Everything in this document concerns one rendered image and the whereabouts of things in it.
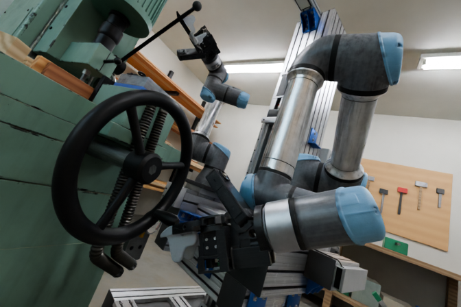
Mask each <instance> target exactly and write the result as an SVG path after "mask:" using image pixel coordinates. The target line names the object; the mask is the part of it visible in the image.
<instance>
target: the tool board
mask: <svg viewBox="0 0 461 307"><path fill-rule="evenodd" d="M361 165H362V166H363V168H364V172H365V173H367V175H368V181H367V185H366V189H368V191H369V192H370V193H371V195H372V196H373V198H374V200H375V202H376V204H377V206H378V208H379V211H380V213H381V216H382V219H383V222H384V225H385V229H386V232H389V233H392V234H396V235H398V236H402V237H404V238H408V239H411V240H413V241H417V242H420V243H423V244H426V245H429V246H432V247H435V248H438V249H442V250H445V251H448V246H449V226H450V215H451V194H452V183H453V174H450V173H443V172H438V171H431V170H427V169H420V168H416V167H408V166H404V165H400V164H392V163H388V162H381V161H377V160H369V159H365V158H362V161H361Z"/></svg>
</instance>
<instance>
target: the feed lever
mask: <svg viewBox="0 0 461 307"><path fill-rule="evenodd" d="M201 9H202V4H201V3H200V2H199V1H194V2H193V4H192V8H190V9H189V10H187V11H186V12H185V13H183V14H182V15H180V16H179V17H178V18H176V19H175V20H174V21H172V22H171V23H170V24H168V25H166V26H165V27H164V28H162V29H161V30H160V31H158V32H157V33H155V35H153V36H151V37H150V38H148V39H147V40H146V41H145V42H143V43H142V44H140V45H139V46H138V47H136V48H135V49H133V50H132V51H131V52H130V53H128V54H127V55H125V56H124V57H122V58H121V60H122V63H121V64H120V65H117V66H116V68H115V70H114V71H113V73H114V74H115V75H120V74H122V73H123V72H124V71H125V69H126V63H125V62H124V61H126V60H127V59H128V58H130V57H131V56H133V55H134V54H135V53H136V52H138V51H139V50H141V49H142V48H144V47H145V46H146V45H148V44H149V43H151V42H152V41H153V40H155V39H156V38H158V37H159V36H160V35H161V34H163V33H164V32H166V31H167V30H168V29H170V28H171V27H173V26H174V25H175V24H177V23H178V22H180V21H181V20H183V19H184V18H185V17H186V16H188V15H189V14H191V13H192V12H193V11H196V12H199V11H200V10H201Z"/></svg>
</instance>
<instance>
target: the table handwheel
mask: <svg viewBox="0 0 461 307"><path fill-rule="evenodd" d="M137 106H156V107H159V108H162V109H164V110H165V111H166V112H168V113H169V114H170V115H171V116H172V118H173V119H174V120H175V122H176V125H177V126H178V129H179V132H180V139H181V154H180V162H162V159H161V157H160V156H159V155H158V154H156V153H152V152H150V151H146V150H145V147H144V144H143V139H142V135H141V130H140V125H139V118H138V114H137ZM124 111H126V113H127V116H128V121H129V124H130V130H131V133H132V140H133V144H134V150H133V151H128V150H125V149H122V148H119V147H116V146H114V145H110V144H108V143H104V142H102V141H100V140H96V139H94V138H95V137H96V136H97V134H98V133H99V132H100V130H101V129H102V128H103V127H104V126H105V125H106V124H107V123H108V122H109V121H111V120H112V119H113V118H115V117H116V116H117V115H119V114H121V113H122V112H124ZM192 153H193V137H192V132H191V126H190V124H189V120H188V118H187V116H186V114H185V112H184V111H183V109H182V108H181V107H180V106H179V105H178V104H177V103H176V102H175V101H174V100H173V99H172V98H170V97H168V96H167V95H165V94H163V93H160V92H157V91H154V90H145V89H139V90H129V91H126V92H123V93H119V94H117V95H114V96H112V97H109V98H107V99H106V100H104V101H103V102H101V103H99V104H98V105H96V106H95V107H94V108H93V109H92V110H90V111H89V112H88V113H87V114H86V115H84V116H83V118H82V119H81V120H80V121H79V122H78V123H77V125H76V126H75V127H74V128H73V129H72V131H71V132H70V134H69V135H68V137H67V139H66V141H65V142H64V144H63V146H62V148H61V150H60V153H59V154H58V157H57V160H56V164H55V167H54V172H53V177H52V182H51V196H52V201H53V205H54V210H55V213H56V215H57V218H58V220H59V222H60V223H61V225H62V226H63V228H64V229H65V230H66V231H67V232H68V233H69V234H70V235H72V236H73V237H74V238H76V239H78V240H79V241H82V242H83V243H87V244H89V245H98V246H108V245H116V244H120V243H124V242H126V241H129V240H131V239H133V238H135V237H137V236H139V235H141V234H142V233H144V232H145V231H147V230H148V229H150V228H151V227H152V226H153V225H154V224H155V223H157V222H158V221H159V220H158V219H157V218H156V217H154V211H155V210H156V209H159V210H164V211H168V210H169V209H170V207H171V206H172V204H173V203H174V202H175V200H176V198H177V196H178V195H179V193H180V191H181V190H182V188H183V185H184V183H185V180H186V179H187V175H188V172H189V168H190V165H191V159H192ZM85 154H88V155H91V156H94V157H96V158H99V159H100V160H103V161H106V162H109V163H111V164H113V165H115V166H118V167H121V168H122V169H123V174H124V175H125V176H126V177H128V180H127V181H126V183H125V184H124V185H123V187H122V188H121V190H120V191H119V193H118V194H117V196H116V197H115V198H114V200H113V202H112V203H111V204H110V205H109V207H108V208H107V209H106V211H105V212H104V214H103V215H102V216H101V217H100V219H99V220H98V222H97V223H96V224H94V223H93V222H92V221H90V220H89V219H88V218H87V217H86V215H85V214H84V213H83V211H82V208H81V206H80V202H79V199H78V175H79V172H80V167H81V164H82V161H83V158H84V156H85ZM165 169H177V172H176V175H175V178H174V180H173V182H172V184H171V186H170V187H169V189H168V191H167V192H166V193H165V195H164V197H163V198H162V199H161V200H160V201H159V202H158V204H157V205H156V206H155V207H154V208H153V209H152V210H151V211H149V212H148V213H147V214H146V215H145V216H143V217H142V218H140V219H139V220H137V221H135V222H134V223H131V224H129V225H125V226H122V227H119V228H107V225H108V224H109V223H110V221H111V219H112V218H113V217H114V215H115V213H116V212H117V211H118V209H119V207H120V206H121V205H122V203H123V202H124V201H125V199H126V197H127V196H128V195H129V194H130V192H131V191H132V189H133V188H134V187H135V186H136V184H137V183H138V182H139V183H141V184H150V183H152V182H153V181H154V180H155V179H156V178H157V177H158V176H159V175H160V173H161V170H165Z"/></svg>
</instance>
